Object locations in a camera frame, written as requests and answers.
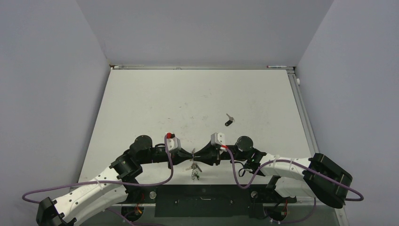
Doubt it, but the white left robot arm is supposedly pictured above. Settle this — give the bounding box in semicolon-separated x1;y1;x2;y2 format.
36;133;192;226

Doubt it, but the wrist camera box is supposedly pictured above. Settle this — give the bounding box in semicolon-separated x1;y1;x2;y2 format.
210;132;227;152
165;133;182;154

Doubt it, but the aluminium rail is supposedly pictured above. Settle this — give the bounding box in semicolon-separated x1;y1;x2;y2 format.
287;67;319;155
110;65;295;71

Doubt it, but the aluminium right side rail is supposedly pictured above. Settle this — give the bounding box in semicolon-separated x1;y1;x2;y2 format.
287;67;319;155

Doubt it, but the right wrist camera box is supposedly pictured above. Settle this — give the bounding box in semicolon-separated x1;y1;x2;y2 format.
210;132;227;152

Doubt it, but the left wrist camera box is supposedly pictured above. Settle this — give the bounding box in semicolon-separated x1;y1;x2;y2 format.
165;133;182;154

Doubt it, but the large steel carabiner keyring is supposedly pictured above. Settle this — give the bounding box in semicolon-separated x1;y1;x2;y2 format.
186;148;202;181

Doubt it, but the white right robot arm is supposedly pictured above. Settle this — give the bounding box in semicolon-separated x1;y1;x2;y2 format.
194;133;352;209

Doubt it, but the aluminium back rail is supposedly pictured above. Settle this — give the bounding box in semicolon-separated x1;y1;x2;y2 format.
110;65;295;71

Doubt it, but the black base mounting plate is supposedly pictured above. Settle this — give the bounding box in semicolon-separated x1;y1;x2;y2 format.
121;185;297;221

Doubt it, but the key with black tag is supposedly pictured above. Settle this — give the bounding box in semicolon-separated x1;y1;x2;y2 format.
225;113;235;127

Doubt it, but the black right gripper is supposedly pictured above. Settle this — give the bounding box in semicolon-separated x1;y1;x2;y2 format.
194;140;248;165

